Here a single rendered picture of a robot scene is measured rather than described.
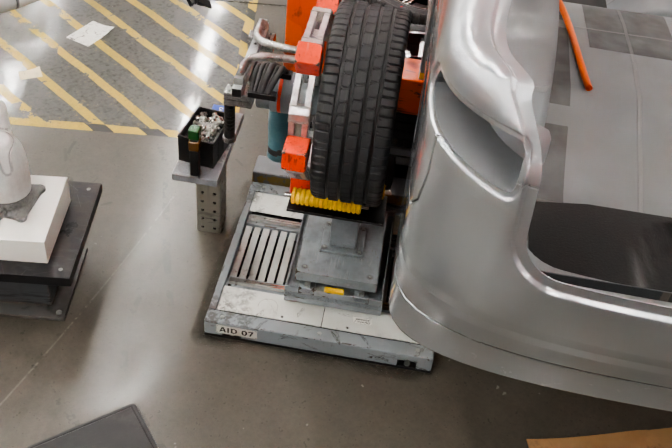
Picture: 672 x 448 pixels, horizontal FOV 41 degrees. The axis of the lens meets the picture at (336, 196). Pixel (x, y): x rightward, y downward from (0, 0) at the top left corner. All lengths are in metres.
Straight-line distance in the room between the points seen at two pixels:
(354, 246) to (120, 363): 0.93
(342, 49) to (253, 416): 1.26
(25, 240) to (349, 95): 1.21
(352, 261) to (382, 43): 0.93
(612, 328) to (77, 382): 1.89
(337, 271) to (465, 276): 1.29
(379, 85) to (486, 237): 0.87
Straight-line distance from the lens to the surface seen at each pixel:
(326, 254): 3.30
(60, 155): 4.12
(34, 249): 3.16
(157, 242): 3.66
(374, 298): 3.28
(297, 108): 2.70
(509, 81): 1.76
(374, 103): 2.64
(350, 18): 2.78
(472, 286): 2.01
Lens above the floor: 2.54
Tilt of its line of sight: 41 degrees down
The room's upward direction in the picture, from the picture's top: 7 degrees clockwise
